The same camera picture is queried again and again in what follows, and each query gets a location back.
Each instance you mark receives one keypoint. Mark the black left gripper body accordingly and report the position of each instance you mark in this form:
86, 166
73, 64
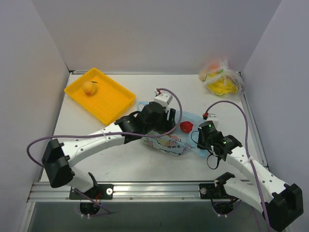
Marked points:
171, 117

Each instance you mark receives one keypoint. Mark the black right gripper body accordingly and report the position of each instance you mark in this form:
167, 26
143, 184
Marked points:
201, 141

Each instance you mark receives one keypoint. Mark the light blue printed plastic bag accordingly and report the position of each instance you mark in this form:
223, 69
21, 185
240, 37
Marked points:
179, 142

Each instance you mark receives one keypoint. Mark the orange peach fruit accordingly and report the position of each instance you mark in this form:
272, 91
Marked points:
89, 87

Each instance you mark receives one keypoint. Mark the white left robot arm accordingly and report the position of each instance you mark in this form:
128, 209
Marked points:
59, 159

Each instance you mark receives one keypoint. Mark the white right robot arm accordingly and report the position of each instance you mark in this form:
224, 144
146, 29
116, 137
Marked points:
279, 203

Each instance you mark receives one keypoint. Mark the red round fruit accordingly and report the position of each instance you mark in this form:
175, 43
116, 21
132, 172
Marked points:
186, 127

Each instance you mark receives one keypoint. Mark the clear bag of yellow fruit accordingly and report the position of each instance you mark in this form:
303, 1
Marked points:
220, 80

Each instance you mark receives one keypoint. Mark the yellow plastic tray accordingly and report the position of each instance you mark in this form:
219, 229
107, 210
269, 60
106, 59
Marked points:
109, 102

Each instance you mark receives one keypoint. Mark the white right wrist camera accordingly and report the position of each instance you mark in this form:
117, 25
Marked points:
211, 117

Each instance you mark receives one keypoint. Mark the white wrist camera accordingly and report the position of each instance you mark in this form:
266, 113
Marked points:
163, 99
211, 117

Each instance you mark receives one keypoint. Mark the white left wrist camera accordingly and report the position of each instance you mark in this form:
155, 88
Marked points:
163, 99

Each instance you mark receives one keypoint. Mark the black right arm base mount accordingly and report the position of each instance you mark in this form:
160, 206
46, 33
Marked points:
215, 189

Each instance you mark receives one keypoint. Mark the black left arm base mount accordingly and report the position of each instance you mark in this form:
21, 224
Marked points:
99, 191

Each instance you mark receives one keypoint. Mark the aluminium front rail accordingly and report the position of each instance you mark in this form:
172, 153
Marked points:
142, 191

